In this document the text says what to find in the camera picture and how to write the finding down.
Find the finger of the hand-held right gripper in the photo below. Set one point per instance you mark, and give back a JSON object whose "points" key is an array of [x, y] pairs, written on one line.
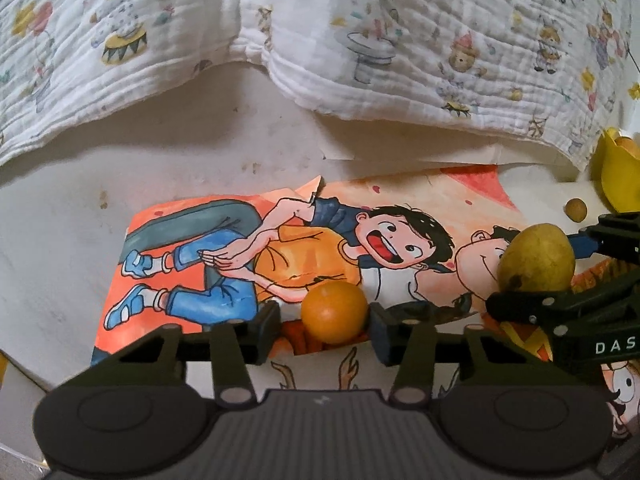
{"points": [[530, 305], [582, 246]]}

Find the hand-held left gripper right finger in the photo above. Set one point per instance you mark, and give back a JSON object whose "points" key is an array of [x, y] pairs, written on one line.
{"points": [[382, 331]]}

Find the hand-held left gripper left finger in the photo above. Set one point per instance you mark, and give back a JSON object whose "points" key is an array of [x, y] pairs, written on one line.
{"points": [[266, 331]]}

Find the small brown round fruit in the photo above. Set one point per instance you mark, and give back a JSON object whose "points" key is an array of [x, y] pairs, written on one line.
{"points": [[575, 209]]}

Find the yellow-green pear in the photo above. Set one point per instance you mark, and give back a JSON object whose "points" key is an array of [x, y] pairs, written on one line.
{"points": [[537, 257]]}

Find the orange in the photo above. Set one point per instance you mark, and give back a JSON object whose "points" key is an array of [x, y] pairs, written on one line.
{"points": [[334, 312]]}

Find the yellow plastic bowl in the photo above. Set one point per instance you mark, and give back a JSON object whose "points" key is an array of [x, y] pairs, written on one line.
{"points": [[617, 180]]}

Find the white printed blanket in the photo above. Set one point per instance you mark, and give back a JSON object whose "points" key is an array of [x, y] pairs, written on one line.
{"points": [[310, 25]]}

